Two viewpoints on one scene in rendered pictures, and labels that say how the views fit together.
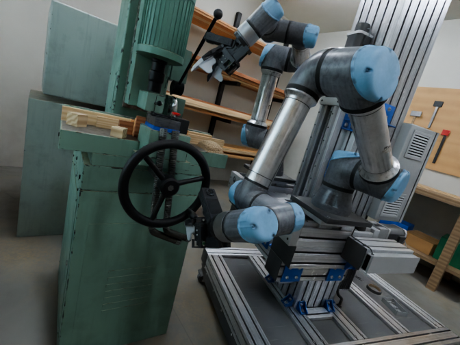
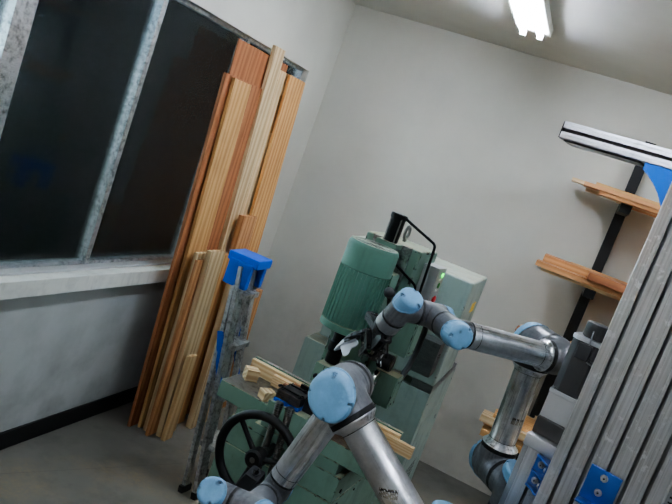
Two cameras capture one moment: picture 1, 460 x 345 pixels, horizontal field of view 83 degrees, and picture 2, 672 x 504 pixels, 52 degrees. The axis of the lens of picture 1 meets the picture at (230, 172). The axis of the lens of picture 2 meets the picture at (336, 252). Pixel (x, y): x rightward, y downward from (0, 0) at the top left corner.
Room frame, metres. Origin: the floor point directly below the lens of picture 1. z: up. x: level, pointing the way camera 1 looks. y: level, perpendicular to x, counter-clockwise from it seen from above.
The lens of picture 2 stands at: (-0.27, -1.47, 1.77)
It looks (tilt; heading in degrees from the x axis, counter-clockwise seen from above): 8 degrees down; 57
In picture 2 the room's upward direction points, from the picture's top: 20 degrees clockwise
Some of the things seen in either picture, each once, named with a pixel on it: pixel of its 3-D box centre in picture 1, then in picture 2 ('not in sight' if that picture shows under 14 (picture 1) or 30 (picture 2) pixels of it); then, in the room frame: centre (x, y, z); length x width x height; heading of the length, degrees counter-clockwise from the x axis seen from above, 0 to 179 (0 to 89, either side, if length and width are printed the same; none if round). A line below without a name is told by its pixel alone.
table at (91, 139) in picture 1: (153, 148); (299, 423); (0.96, 0.30, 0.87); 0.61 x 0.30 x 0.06; 125
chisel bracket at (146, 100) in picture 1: (150, 103); (329, 373); (1.06, 0.38, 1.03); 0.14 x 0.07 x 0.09; 35
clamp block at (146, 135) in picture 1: (162, 142); (292, 417); (0.89, 0.25, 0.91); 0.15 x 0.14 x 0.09; 125
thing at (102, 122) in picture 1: (168, 134); (339, 415); (1.10, 0.30, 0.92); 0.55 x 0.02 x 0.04; 125
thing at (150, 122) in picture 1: (168, 122); (301, 397); (0.90, 0.25, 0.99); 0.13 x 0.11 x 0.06; 125
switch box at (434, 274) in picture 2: not in sight; (428, 285); (1.39, 0.44, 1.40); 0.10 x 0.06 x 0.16; 35
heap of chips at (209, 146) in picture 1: (210, 145); not in sight; (1.12, 0.11, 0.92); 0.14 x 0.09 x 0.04; 35
